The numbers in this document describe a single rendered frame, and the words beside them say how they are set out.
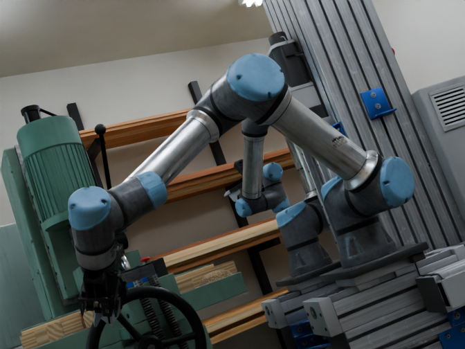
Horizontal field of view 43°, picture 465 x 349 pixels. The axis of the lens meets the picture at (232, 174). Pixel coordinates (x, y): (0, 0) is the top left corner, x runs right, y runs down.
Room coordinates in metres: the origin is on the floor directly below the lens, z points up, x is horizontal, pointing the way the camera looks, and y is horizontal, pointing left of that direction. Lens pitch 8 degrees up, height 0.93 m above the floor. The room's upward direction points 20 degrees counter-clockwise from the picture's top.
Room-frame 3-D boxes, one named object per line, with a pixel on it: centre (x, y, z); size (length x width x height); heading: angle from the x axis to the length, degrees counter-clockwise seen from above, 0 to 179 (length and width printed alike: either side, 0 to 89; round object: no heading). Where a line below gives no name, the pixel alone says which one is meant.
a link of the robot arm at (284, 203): (2.35, -0.12, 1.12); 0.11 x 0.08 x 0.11; 118
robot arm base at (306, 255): (2.06, -0.15, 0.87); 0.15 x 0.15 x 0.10
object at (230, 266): (1.76, 0.39, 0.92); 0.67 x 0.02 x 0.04; 118
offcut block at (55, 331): (1.53, 0.56, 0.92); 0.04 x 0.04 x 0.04; 17
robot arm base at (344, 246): (1.58, -0.26, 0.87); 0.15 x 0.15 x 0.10
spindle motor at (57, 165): (1.71, 0.48, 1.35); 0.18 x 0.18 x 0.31
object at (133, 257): (1.95, 0.43, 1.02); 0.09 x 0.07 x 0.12; 118
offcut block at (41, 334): (1.58, 0.62, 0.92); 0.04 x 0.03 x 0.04; 2
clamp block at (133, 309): (1.58, 0.32, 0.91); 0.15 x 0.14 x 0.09; 118
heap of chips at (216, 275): (1.78, 0.15, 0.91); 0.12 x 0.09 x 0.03; 28
